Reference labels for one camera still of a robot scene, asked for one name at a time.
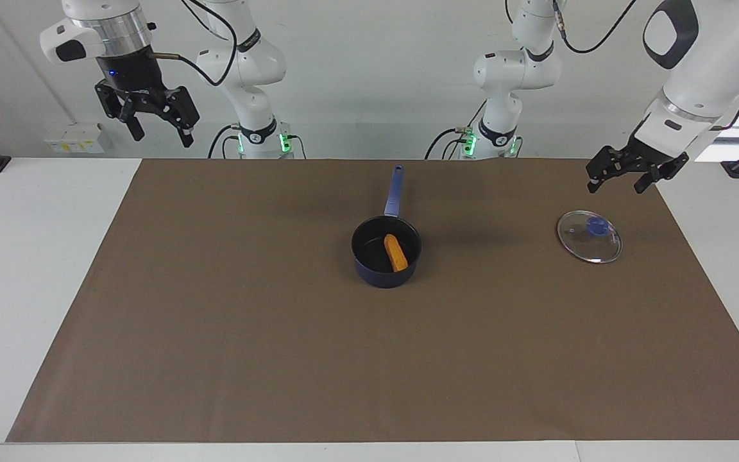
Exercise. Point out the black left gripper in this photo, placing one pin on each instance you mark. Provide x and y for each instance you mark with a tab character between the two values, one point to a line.
652	154

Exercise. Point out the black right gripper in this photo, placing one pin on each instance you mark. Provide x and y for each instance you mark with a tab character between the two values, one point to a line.
129	77

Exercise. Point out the glass lid with blue knob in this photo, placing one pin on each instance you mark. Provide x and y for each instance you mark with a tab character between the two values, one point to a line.
591	240

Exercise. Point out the yellow corn cob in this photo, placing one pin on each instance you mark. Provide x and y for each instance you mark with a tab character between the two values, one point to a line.
396	253

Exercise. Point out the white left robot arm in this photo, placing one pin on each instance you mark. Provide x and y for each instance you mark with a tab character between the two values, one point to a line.
517	70

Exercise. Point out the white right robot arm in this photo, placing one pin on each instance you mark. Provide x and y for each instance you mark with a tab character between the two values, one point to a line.
247	64

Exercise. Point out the dark blue saucepan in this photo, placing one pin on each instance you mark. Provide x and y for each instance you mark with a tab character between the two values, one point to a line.
369	250

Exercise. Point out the brown table mat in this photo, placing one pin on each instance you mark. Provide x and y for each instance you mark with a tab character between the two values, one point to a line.
344	359

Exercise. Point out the white wall socket box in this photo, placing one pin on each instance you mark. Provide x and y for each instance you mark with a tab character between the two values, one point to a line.
74	139

